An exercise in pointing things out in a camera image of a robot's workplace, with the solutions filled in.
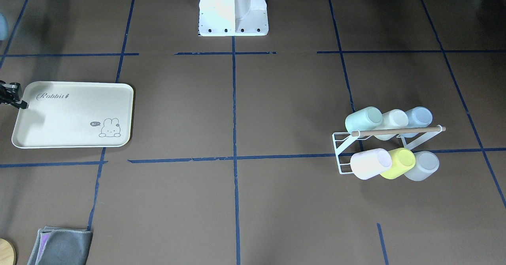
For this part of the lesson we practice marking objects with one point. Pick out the yellow cup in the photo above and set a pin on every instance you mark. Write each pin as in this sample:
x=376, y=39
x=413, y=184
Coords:
x=403, y=160

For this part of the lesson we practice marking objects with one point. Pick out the pink cup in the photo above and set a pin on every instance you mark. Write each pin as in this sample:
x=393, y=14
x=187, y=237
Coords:
x=370, y=163

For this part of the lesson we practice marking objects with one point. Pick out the wooden mug tree stand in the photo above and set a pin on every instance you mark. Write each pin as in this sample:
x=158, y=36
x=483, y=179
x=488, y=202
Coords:
x=8, y=254

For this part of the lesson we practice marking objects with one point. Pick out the green cup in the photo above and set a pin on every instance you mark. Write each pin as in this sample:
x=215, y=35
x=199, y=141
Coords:
x=364, y=120

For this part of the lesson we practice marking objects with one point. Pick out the cream cup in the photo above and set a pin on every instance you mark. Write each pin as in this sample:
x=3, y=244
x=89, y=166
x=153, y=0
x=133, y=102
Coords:
x=393, y=119

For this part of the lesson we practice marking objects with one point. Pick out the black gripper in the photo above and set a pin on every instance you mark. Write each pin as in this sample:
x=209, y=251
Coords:
x=8, y=94

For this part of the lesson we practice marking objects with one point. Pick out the grey cup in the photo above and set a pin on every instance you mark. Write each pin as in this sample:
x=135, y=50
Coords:
x=426, y=163

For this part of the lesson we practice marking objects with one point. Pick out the folded grey cloth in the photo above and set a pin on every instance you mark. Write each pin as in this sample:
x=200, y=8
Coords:
x=61, y=246

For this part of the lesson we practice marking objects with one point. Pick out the beige rabbit tray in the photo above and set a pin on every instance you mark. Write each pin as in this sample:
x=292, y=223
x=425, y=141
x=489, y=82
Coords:
x=74, y=115

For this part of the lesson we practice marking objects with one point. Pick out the blue cup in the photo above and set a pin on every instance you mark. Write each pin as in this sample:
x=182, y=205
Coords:
x=418, y=117

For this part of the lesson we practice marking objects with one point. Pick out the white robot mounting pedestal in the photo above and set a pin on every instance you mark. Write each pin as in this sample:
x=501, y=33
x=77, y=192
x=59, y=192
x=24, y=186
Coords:
x=223, y=18

